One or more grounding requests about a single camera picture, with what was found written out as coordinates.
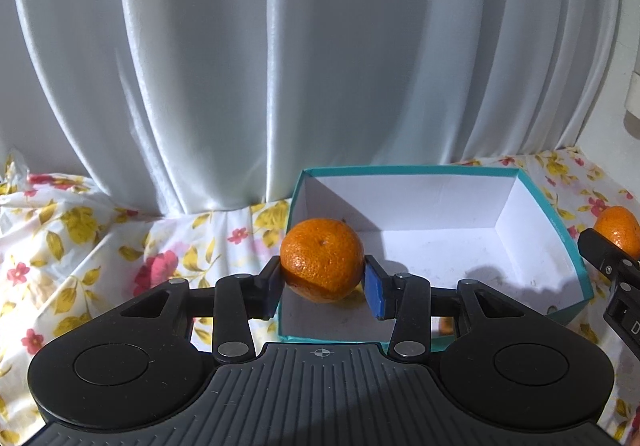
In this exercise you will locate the white curtain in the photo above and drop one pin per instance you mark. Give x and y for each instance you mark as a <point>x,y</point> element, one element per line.
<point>300,51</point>

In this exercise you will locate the orange mandarin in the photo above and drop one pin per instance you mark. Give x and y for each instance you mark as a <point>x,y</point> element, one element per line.
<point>322,258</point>
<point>617,226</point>

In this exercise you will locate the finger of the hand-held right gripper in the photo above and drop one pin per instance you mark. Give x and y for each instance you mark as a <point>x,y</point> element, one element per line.
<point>602,253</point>

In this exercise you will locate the floral tablecloth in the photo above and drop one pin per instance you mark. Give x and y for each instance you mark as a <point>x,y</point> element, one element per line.
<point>75,236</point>

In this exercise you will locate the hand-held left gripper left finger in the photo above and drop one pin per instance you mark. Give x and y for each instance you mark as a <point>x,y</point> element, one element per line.
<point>272,291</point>

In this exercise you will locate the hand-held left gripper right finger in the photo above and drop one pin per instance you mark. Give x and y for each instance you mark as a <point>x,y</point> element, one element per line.
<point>375,293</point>

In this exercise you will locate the teal cardboard box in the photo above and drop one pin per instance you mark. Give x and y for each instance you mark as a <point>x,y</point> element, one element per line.
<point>450,206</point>

